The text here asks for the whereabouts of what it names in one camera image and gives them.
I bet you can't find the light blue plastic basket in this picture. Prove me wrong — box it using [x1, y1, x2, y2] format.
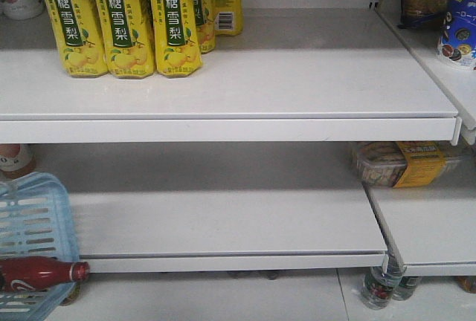
[1, 172, 80, 320]

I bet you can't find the red coca-cola bottle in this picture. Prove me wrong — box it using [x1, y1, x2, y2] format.
[1, 256, 90, 293]

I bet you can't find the white metal shelf unit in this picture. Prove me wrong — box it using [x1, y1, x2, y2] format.
[1, 0, 475, 320]

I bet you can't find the clear cookie box yellow label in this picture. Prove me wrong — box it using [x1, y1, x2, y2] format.
[350, 140, 471, 188]

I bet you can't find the orange C100 juice bottle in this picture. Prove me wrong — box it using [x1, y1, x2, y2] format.
[1, 143, 36, 179]

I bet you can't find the blue white snack cup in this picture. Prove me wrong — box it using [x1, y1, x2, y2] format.
[437, 0, 475, 71]

